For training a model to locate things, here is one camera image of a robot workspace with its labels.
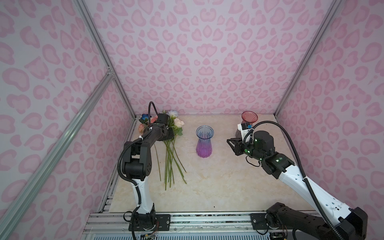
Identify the right aluminium frame post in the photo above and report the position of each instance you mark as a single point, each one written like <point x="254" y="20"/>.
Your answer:
<point x="330" y="15"/>

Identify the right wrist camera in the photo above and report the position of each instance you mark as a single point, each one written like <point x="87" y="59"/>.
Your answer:
<point x="243" y="130"/>

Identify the left aluminium frame bar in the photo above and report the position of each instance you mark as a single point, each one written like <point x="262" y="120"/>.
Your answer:
<point x="21" y="204"/>

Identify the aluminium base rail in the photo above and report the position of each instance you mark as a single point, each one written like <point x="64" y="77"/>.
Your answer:
<point x="190" y="226"/>

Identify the white blue rose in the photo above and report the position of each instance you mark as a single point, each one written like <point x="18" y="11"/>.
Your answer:
<point x="173" y="114"/>

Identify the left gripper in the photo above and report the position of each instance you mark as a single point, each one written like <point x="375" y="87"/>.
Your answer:
<point x="171" y="135"/>

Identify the left corner aluminium post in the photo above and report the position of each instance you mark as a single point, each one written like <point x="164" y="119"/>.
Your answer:
<point x="97" y="39"/>

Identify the dark blue rose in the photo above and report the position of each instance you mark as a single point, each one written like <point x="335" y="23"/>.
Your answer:
<point x="145" y="117"/>

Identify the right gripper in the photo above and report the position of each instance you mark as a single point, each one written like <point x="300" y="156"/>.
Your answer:
<point x="238" y="146"/>

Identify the cream pink rose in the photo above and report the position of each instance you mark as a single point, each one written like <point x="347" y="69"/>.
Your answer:
<point x="178" y="123"/>

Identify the red grey glass vase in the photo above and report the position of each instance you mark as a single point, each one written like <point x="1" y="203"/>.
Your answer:
<point x="249" y="116"/>

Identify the purple blue glass vase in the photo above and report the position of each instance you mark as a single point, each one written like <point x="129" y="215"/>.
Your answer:
<point x="204" y="146"/>

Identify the pink rose bunch on table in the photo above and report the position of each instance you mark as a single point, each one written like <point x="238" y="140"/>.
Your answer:
<point x="171" y="156"/>

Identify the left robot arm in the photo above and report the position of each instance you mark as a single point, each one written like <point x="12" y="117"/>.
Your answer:
<point x="135" y="165"/>

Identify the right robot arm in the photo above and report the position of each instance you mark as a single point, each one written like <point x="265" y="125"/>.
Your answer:
<point x="336" y="220"/>

